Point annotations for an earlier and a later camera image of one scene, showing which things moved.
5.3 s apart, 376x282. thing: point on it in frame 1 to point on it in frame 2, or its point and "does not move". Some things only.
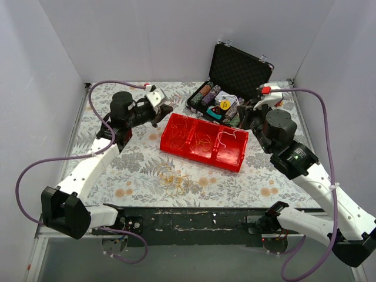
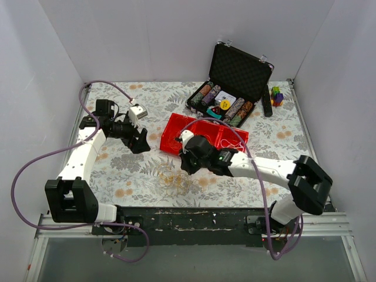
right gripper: x=247 y=118 to x=187 y=161
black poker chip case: x=234 y=79 does not move
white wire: x=224 y=131 to x=232 y=147
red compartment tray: x=215 y=144 does not move
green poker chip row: x=202 y=93 does not move
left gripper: x=158 y=114 to x=132 y=137
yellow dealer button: x=225 y=104 does not move
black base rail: x=210 y=227 does not move
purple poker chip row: x=212 y=93 does not move
